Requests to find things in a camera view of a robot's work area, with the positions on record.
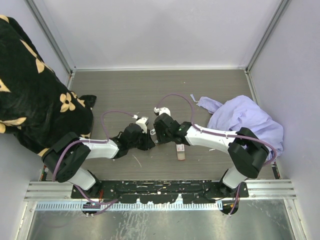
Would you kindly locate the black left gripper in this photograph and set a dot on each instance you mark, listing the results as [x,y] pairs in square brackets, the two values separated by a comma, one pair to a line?
[148,142]

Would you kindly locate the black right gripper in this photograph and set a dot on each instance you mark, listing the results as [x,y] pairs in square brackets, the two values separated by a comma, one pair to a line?
[160,139]

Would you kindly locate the pink stapler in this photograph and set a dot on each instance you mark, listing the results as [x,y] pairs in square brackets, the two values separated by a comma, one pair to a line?
[153,132]

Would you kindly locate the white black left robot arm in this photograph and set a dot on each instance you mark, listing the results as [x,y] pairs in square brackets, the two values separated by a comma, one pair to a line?
[65,158]

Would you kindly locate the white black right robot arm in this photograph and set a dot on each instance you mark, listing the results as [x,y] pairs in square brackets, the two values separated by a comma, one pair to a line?
[246,151]

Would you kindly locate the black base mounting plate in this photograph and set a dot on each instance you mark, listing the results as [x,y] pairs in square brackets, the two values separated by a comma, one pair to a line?
[161,191]

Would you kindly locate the lavender crumpled cloth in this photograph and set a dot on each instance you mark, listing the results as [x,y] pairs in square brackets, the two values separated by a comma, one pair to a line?
[240,112]

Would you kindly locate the black floral blanket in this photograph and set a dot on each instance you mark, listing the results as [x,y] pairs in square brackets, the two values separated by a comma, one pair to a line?
[35,106]

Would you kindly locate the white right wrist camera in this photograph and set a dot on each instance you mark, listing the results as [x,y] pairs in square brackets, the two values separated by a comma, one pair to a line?
[161,110]

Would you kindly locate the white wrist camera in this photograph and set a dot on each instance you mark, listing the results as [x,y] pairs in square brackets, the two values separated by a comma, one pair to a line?
[161,110]
[142,122]

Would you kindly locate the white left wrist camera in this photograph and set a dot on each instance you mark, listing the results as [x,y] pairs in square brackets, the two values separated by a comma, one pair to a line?
[142,122]

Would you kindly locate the white slotted cable duct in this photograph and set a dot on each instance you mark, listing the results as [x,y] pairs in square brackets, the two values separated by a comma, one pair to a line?
[91,207]

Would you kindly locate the aluminium front rail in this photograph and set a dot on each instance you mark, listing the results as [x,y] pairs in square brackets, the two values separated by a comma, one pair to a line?
[257,190]

